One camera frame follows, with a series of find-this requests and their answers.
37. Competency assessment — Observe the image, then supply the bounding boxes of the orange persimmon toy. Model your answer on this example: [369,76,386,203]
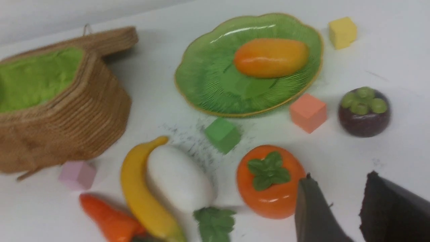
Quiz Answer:
[236,145,306,219]

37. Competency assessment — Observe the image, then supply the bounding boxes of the orange foam cube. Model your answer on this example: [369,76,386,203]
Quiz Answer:
[289,93,327,133]

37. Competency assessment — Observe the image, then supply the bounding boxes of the yellow foam cube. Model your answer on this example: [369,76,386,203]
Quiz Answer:
[328,17,357,50]

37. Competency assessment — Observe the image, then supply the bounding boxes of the woven wicker basket green lining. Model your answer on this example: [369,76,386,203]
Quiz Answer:
[0,46,132,182]

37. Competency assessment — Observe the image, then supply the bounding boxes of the yellow banana toy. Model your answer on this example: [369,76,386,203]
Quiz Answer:
[120,136,187,242]

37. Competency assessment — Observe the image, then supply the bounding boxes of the orange yellow mango toy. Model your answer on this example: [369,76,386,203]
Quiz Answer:
[233,38,310,78]

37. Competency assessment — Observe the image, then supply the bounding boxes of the green foam cube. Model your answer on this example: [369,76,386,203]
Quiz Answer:
[204,117,241,154]

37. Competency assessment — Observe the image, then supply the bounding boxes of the orange carrot toy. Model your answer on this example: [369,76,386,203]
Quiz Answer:
[79,193,147,242]

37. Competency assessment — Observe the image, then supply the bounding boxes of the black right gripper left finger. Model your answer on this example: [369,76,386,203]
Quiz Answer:
[295,173,353,242]

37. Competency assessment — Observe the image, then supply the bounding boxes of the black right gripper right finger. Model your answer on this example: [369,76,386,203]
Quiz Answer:
[359,171,430,242]

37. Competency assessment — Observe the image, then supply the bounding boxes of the white radish toy green leaves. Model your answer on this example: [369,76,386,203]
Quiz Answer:
[147,145,235,242]

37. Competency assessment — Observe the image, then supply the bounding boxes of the pink foam cube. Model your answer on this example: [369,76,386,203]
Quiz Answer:
[58,160,96,191]

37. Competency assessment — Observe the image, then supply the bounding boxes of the purple mangosteen toy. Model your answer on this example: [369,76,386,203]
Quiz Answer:
[338,87,392,137]

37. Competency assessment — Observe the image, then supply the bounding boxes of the green ribbed glass plate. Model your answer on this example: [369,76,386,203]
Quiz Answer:
[175,13,324,118]

